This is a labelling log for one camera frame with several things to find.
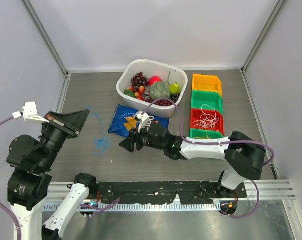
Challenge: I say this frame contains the white plastic fruit tub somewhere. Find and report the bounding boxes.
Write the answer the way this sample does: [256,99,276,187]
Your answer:
[116,59,188,118]

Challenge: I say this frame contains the white slotted cable duct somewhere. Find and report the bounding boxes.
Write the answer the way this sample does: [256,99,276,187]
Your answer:
[44,201,221,213]

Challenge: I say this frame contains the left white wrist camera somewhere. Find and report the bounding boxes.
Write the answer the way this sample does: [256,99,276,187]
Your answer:
[12,101,49,124]

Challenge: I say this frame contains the lower green plastic bin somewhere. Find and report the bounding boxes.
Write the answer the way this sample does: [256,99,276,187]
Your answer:
[189,128,223,140]

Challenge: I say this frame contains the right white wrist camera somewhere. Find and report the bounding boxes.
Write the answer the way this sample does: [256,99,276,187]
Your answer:
[134,110,149,133]

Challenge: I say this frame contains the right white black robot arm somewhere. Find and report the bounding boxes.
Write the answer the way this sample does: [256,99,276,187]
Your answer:
[119,123,266,198]

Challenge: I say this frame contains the upper green plastic bin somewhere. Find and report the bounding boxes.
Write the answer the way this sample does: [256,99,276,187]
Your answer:
[191,90,223,115]

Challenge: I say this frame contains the green pear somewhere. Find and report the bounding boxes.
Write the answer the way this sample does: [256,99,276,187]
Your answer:
[169,82,180,94]

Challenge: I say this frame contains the orange plastic bin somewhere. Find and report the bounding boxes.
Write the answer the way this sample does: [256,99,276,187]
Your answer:
[192,74,223,97]

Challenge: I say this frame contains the dark red grape bunch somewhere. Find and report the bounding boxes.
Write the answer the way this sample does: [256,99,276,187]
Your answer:
[130,72,149,87]

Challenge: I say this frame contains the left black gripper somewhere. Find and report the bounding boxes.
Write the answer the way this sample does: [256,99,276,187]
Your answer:
[39,107,90,168]

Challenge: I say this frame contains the green plastic bin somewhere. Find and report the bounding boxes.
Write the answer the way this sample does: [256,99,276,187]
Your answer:
[191,90,223,115]
[189,128,223,140]

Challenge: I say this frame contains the white wire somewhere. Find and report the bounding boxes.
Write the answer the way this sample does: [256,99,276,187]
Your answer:
[192,114,220,130]
[200,103,218,133]

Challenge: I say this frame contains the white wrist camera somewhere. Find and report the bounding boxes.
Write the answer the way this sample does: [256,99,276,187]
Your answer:
[12,101,49,124]
[134,110,149,133]

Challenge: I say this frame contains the blue wire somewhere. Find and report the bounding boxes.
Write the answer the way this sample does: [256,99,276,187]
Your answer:
[87,106,112,157]

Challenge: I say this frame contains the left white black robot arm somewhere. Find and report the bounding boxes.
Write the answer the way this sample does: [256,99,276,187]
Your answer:
[6,109,97,240]

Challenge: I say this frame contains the green lime fruit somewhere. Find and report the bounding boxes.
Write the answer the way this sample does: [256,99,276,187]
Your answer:
[124,89,136,98]

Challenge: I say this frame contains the red plastic bin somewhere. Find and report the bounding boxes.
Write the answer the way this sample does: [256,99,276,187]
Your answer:
[190,108,224,135]

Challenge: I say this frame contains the blue Doritos chip bag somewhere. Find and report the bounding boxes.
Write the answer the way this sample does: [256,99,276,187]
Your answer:
[108,104,169,138]

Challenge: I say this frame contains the red yellow cherries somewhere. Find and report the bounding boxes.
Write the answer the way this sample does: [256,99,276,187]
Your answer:
[127,87,145,101]

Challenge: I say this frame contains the red apple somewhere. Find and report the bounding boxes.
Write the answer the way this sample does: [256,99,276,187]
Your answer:
[149,76,162,86]

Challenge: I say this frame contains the lower dark grape bunch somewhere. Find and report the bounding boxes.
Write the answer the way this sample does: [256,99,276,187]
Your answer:
[155,93,180,107]

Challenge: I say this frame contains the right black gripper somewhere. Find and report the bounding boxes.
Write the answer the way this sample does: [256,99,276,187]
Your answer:
[119,122,166,153]

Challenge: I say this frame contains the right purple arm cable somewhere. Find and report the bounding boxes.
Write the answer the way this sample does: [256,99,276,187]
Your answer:
[142,97,275,219]

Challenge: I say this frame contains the green netted melon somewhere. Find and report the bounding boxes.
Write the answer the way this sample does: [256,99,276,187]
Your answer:
[149,82,170,100]

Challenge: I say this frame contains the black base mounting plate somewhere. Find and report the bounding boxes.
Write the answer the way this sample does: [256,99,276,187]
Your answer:
[98,181,247,205]

